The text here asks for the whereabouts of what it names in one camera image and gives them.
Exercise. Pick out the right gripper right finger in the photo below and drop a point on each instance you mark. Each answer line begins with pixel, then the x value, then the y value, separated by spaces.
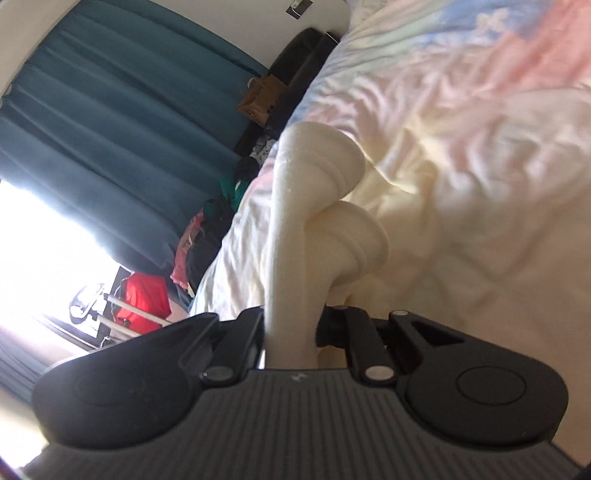
pixel 458 387

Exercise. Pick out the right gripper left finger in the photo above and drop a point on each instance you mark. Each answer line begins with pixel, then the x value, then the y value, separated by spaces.
pixel 137 390

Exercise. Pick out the cream white knit garment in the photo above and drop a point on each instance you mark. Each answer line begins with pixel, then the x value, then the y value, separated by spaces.
pixel 317 240

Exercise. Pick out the pile of mixed clothes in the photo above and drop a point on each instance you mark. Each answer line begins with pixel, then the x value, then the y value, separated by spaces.
pixel 201 239

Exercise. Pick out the white garment steamer stand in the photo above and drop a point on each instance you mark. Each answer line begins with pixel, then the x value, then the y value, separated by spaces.
pixel 102 307

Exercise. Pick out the red garment on steamer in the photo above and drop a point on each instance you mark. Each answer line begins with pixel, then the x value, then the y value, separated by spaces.
pixel 144 292

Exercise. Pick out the pastel tie-dye bed quilt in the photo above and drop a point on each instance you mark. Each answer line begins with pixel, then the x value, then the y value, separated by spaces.
pixel 474 118

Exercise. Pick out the teal curtain right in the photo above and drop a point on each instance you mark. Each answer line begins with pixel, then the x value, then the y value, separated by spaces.
pixel 125 119

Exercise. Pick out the brown cardboard box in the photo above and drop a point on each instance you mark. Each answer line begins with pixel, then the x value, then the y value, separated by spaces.
pixel 261 98

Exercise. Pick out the black armchair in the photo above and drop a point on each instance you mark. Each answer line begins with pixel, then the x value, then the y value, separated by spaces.
pixel 296 66

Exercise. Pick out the wall outlet plate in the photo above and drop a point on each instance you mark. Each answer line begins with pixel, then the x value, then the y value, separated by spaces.
pixel 297 8

